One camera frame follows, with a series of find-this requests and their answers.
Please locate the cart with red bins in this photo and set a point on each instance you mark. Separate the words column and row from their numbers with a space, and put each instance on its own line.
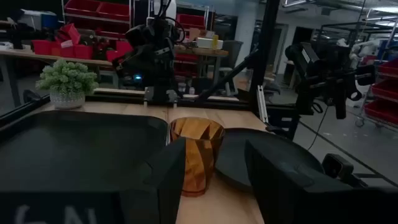
column 384, row 93

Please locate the wooden workbench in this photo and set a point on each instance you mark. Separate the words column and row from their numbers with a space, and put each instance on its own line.
column 46, row 57

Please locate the green potted plant white pot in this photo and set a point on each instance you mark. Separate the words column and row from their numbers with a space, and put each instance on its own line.
column 66, row 81

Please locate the black vertical frame post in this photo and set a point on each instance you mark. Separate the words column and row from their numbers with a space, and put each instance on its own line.
column 264, row 46

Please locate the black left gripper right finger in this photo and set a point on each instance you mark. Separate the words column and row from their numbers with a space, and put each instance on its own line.
column 280, row 193

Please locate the blue box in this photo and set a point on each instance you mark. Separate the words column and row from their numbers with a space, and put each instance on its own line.
column 49, row 21

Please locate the black plastic tray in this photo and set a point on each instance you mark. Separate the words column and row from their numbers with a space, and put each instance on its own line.
column 77, row 149

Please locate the shelf with red bins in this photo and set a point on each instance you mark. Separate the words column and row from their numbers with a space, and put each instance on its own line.
column 96, row 12

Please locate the black horizontal frame rail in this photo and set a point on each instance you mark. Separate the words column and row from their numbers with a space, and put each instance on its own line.
column 124, row 99

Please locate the small black camera box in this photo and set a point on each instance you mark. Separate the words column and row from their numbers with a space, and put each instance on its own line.
column 337, row 166

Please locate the black round plate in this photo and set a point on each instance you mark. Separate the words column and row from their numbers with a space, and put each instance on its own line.
column 236, row 155

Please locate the yellow bottle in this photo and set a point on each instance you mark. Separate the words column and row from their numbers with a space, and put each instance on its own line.
column 215, row 42

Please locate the white box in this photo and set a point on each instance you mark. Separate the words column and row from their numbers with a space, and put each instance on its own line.
column 205, row 43

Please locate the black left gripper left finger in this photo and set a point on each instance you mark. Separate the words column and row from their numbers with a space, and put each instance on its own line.
column 164, row 186

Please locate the amber faceted cup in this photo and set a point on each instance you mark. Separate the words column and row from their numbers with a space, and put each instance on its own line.
column 199, row 146

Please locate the pile of red bins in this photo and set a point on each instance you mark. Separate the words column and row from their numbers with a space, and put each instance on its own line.
column 71, row 45

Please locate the black diagonal frame brace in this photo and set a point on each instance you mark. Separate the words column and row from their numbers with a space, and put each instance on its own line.
column 224, row 81

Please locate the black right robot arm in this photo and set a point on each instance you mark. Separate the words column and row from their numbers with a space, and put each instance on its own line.
column 152, row 53

